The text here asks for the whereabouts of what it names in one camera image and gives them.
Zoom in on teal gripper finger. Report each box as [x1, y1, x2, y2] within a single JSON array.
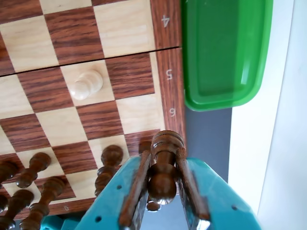
[[176, 146, 262, 230], [76, 150, 152, 230]]

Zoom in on dark wooden chess pawn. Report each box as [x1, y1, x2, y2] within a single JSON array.
[[16, 152, 52, 189], [0, 160, 19, 189], [94, 145, 124, 196], [147, 130, 185, 206]]

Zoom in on light wooden chess pawn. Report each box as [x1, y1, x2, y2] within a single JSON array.
[[69, 69, 104, 101]]

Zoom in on dark wooden chess queen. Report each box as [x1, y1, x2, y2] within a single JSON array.
[[19, 176, 68, 230]]

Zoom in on dark wooden chess king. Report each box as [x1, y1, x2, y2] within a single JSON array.
[[0, 189, 35, 230]]

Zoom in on green plastic container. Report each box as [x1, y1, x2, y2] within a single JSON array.
[[179, 0, 274, 113]]

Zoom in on wooden folding chessboard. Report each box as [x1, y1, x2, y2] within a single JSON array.
[[0, 0, 188, 221]]

